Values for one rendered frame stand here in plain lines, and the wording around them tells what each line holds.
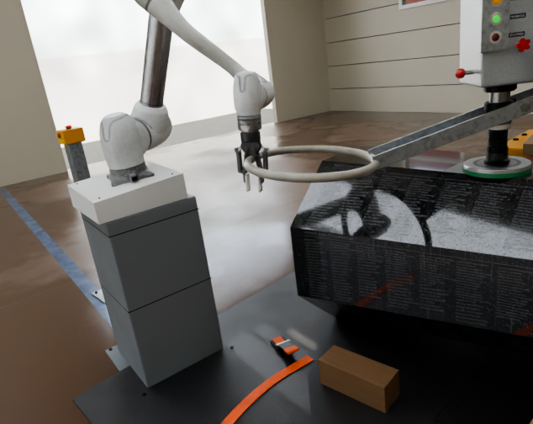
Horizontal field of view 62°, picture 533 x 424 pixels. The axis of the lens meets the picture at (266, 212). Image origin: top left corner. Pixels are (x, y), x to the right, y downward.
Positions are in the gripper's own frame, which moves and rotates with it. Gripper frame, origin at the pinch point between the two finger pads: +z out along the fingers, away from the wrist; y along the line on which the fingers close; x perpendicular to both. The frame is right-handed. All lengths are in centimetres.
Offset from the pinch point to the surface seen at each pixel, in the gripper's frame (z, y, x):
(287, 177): -9.4, 21.6, -24.5
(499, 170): -5, 86, 6
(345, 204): 13.9, 31.6, 20.4
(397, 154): -11, 53, 2
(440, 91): 28, 73, 743
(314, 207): 17.1, 17.6, 24.6
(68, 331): 94, -125, 9
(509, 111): -24, 87, 11
